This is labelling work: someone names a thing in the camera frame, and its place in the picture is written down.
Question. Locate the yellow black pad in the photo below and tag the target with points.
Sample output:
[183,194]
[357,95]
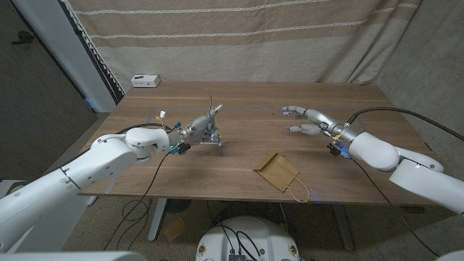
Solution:
[16,186]

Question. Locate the white power strip box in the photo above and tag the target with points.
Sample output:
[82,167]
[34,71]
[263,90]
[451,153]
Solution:
[145,80]

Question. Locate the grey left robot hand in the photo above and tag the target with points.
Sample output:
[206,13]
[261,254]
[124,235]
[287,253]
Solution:
[197,128]

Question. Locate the grey table leg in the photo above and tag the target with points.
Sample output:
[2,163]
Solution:
[343,228]

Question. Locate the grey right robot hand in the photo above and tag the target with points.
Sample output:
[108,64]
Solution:
[322,119]

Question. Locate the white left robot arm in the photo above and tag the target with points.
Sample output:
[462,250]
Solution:
[90,170]

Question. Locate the white table leg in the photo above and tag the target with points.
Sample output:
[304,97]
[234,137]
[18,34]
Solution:
[156,221]

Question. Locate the grey backdrop cloth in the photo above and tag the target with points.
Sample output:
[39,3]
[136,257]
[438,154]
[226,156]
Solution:
[435,43]

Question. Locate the dark textured door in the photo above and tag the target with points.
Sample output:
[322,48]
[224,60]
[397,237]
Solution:
[36,108]

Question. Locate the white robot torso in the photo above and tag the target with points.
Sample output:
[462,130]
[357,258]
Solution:
[261,235]

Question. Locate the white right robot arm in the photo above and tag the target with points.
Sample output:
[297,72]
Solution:
[417,170]

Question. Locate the beige striped curtain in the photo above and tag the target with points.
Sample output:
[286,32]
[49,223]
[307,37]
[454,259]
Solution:
[235,47]

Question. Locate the white floor platform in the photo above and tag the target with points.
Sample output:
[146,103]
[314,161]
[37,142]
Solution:
[54,228]

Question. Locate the black round floor fan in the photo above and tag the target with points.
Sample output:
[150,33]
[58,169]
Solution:
[177,205]

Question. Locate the white door frame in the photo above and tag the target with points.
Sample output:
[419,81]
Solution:
[65,47]

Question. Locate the small brown floor paper bag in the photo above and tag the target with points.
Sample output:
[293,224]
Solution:
[175,229]

